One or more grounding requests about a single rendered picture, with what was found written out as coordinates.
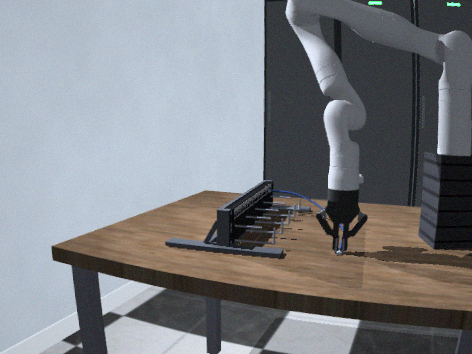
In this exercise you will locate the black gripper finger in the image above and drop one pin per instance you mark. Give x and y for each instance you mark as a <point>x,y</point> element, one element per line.
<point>362,218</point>
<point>321,217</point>

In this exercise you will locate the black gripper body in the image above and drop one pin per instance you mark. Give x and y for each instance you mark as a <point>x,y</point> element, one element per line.
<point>341,196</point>

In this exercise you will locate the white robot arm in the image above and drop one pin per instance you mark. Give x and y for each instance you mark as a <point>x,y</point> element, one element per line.
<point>390,29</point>

